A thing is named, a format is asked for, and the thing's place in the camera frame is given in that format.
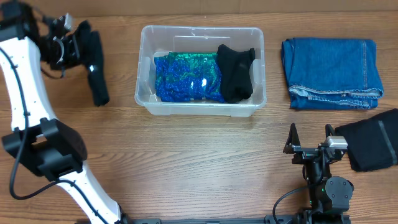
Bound black sock with band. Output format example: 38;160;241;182
74;21;109;106

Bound blue green sequin cloth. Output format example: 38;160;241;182
154;52;225;103

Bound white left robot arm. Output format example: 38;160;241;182
1;1;130;223

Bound black folded cloth right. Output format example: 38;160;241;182
335;108;397;172

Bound folded blue denim jeans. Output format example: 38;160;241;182
280;37;384;110

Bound clear plastic storage bin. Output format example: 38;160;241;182
135;25;267;117

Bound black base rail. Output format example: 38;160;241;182
124;214;352;224

